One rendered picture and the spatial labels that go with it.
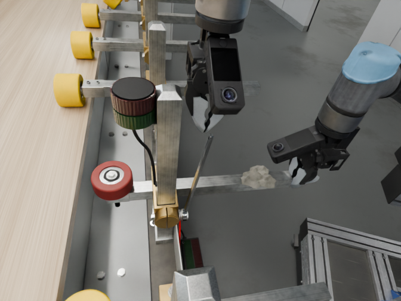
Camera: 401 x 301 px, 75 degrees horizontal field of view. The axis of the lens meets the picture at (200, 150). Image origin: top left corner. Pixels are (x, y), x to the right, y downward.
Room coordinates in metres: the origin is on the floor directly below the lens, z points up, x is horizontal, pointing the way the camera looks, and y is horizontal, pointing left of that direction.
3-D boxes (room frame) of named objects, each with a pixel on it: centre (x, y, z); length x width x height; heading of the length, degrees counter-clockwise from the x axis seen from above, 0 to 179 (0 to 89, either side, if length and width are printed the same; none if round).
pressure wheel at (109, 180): (0.32, 0.17, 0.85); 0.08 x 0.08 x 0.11
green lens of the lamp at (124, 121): (0.30, 0.10, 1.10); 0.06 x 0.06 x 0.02
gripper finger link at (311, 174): (0.42, -0.25, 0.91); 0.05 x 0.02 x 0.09; 17
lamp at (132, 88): (0.30, 0.10, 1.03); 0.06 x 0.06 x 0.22; 17
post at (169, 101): (0.31, 0.06, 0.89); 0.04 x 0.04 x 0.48; 17
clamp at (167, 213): (0.33, 0.07, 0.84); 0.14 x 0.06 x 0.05; 17
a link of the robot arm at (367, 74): (0.45, -0.26, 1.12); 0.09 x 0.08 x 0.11; 118
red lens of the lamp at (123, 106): (0.30, 0.10, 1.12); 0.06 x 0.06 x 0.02
